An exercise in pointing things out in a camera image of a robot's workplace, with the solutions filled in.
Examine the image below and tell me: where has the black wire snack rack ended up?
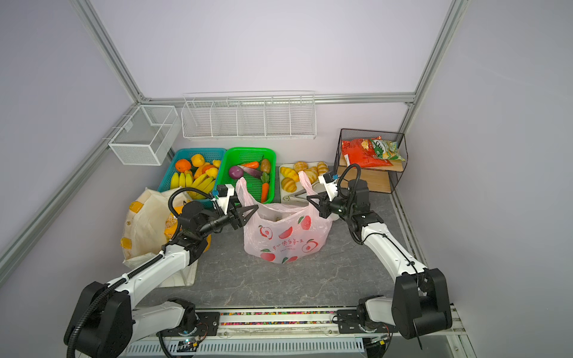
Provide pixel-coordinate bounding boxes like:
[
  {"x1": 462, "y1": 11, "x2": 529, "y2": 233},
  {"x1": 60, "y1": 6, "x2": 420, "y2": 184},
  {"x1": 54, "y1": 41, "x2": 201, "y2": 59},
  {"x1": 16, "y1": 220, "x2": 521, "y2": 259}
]
[{"x1": 334, "y1": 128, "x2": 408, "y2": 194}]

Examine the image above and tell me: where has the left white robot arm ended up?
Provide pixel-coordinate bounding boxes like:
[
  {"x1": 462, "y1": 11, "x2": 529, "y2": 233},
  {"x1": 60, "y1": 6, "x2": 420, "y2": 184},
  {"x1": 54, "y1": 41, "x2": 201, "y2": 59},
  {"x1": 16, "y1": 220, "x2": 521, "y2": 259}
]
[{"x1": 64, "y1": 184, "x2": 258, "y2": 357}]

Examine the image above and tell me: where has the yellow snack bag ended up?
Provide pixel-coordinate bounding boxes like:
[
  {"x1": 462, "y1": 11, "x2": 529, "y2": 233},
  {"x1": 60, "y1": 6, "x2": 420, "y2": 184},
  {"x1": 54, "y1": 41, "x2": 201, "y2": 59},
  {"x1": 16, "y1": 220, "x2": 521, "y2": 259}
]
[{"x1": 164, "y1": 213, "x2": 178, "y2": 242}]

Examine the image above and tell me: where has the yellow toy banana bunch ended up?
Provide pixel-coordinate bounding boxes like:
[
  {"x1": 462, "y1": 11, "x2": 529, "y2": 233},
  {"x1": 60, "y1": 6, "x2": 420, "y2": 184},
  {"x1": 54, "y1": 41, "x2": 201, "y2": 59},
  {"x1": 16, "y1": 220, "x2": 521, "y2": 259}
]
[{"x1": 170, "y1": 173, "x2": 216, "y2": 200}]

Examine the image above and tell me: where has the yellow-orange toy citrus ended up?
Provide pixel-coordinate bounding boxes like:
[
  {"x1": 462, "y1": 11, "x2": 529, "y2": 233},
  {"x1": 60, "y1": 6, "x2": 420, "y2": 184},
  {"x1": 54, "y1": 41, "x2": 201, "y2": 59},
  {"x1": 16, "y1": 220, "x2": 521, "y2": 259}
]
[{"x1": 190, "y1": 154, "x2": 205, "y2": 168}]

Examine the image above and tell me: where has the green snack bag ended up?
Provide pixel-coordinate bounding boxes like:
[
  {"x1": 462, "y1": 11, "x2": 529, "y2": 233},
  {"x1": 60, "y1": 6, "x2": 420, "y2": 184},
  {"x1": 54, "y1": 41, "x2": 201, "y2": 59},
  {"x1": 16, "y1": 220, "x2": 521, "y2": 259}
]
[{"x1": 369, "y1": 137, "x2": 404, "y2": 161}]

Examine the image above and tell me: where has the teal plastic basket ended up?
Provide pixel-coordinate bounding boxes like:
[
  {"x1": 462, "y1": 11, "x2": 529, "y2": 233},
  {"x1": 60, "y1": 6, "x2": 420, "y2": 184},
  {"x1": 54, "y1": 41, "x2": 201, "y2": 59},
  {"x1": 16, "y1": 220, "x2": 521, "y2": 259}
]
[{"x1": 158, "y1": 149, "x2": 225, "y2": 197}]

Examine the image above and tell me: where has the red chip bag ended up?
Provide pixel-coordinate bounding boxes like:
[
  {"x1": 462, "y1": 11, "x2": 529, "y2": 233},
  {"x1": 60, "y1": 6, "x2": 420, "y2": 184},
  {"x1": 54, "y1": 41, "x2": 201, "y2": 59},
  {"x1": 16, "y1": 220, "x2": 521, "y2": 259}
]
[{"x1": 341, "y1": 139, "x2": 392, "y2": 168}]

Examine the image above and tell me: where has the orange toy tangerine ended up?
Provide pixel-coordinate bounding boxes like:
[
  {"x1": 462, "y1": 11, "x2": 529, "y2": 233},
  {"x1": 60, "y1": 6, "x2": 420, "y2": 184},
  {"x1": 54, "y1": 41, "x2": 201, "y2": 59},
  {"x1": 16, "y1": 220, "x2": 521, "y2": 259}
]
[{"x1": 175, "y1": 159, "x2": 192, "y2": 173}]

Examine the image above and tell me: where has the white wire wall shelf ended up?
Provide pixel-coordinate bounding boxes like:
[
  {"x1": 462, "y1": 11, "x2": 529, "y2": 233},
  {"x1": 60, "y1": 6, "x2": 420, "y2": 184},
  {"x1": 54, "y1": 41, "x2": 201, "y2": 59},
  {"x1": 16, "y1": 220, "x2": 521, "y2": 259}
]
[{"x1": 181, "y1": 91, "x2": 317, "y2": 139}]

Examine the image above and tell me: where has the striped toy bread loaf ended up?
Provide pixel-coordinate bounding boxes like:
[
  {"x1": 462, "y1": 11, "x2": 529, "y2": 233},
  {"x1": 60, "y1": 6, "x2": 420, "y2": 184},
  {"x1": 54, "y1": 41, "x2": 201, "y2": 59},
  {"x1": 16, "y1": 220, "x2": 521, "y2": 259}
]
[{"x1": 280, "y1": 166, "x2": 299, "y2": 183}]

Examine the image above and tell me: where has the toy croissant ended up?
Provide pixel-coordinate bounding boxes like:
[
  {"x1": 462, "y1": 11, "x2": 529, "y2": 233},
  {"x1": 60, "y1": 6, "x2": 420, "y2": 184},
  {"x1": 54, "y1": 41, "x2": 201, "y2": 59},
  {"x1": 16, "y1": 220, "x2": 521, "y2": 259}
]
[{"x1": 304, "y1": 166, "x2": 319, "y2": 184}]

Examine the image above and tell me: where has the orange toy carrot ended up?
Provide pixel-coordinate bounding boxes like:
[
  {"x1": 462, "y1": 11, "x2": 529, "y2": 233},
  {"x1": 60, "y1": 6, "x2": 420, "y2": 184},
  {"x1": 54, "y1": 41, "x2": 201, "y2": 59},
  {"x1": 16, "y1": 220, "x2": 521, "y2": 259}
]
[{"x1": 261, "y1": 183, "x2": 270, "y2": 203}]

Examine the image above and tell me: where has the yellow toy lemon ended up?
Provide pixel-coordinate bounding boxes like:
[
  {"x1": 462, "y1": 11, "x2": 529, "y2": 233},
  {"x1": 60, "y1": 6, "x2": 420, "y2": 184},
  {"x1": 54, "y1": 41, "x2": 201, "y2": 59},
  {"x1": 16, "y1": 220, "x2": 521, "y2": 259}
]
[{"x1": 205, "y1": 167, "x2": 219, "y2": 178}]

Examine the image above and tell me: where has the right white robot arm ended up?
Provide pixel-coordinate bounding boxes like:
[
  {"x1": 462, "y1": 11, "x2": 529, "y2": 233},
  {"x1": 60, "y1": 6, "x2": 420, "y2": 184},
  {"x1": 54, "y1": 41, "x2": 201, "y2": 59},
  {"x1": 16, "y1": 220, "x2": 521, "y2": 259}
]
[{"x1": 307, "y1": 164, "x2": 453, "y2": 340}]

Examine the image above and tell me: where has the white canvas tote bag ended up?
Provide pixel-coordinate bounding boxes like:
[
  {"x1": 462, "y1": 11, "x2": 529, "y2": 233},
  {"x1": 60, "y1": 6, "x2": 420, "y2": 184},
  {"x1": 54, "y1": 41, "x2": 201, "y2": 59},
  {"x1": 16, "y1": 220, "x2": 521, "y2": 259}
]
[{"x1": 120, "y1": 189, "x2": 198, "y2": 288}]

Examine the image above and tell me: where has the green plastic basket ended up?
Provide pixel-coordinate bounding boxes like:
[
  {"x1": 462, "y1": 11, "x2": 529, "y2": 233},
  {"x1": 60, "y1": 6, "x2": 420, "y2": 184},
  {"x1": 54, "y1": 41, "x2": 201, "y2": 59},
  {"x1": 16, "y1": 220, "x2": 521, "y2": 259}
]
[{"x1": 216, "y1": 147, "x2": 278, "y2": 204}]

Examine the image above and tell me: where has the toy bread bun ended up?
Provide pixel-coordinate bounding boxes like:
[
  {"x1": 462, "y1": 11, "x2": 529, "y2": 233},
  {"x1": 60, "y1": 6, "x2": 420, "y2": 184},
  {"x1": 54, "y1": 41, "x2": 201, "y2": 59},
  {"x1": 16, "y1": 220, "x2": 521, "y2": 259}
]
[{"x1": 293, "y1": 161, "x2": 309, "y2": 172}]

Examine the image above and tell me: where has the brown toy potato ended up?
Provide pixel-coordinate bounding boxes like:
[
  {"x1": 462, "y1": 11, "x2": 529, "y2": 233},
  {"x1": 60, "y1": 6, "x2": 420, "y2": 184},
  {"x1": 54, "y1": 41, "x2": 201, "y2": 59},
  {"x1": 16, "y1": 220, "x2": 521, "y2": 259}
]
[{"x1": 260, "y1": 158, "x2": 271, "y2": 175}]

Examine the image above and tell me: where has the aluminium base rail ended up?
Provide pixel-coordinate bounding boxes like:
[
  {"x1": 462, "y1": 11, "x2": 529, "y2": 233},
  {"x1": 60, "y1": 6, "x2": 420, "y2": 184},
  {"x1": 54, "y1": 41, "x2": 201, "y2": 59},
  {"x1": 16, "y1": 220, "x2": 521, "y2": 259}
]
[{"x1": 89, "y1": 305, "x2": 466, "y2": 341}]

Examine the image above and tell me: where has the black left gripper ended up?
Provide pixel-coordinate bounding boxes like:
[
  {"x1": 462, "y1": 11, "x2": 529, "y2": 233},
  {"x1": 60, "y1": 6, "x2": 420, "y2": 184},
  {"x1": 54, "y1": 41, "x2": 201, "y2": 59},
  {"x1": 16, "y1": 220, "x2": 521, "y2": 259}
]
[{"x1": 198, "y1": 196, "x2": 258, "y2": 238}]

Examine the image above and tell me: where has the pink plastic grocery bag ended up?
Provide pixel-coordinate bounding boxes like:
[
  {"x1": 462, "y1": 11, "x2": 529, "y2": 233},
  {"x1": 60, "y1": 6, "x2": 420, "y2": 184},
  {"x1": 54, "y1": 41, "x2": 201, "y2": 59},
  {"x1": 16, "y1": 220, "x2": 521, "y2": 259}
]
[{"x1": 235, "y1": 178, "x2": 335, "y2": 264}]

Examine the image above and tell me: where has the white mesh wall basket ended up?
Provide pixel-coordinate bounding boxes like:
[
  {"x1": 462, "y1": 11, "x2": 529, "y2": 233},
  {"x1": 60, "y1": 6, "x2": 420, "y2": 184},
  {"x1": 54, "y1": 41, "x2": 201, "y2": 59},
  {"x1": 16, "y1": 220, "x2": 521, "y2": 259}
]
[{"x1": 108, "y1": 104, "x2": 182, "y2": 166}]

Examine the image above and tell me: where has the striped toy bread roll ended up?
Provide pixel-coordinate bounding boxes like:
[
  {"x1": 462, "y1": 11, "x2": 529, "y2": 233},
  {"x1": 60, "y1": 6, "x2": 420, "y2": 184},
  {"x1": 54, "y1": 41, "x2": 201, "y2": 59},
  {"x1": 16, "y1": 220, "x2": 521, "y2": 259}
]
[{"x1": 281, "y1": 178, "x2": 297, "y2": 193}]

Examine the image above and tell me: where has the white bread tray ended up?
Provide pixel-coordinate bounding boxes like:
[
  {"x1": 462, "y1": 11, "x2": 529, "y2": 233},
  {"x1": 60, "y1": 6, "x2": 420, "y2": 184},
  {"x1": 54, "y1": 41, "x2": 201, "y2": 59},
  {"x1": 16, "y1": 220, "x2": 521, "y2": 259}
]
[{"x1": 279, "y1": 161, "x2": 331, "y2": 206}]

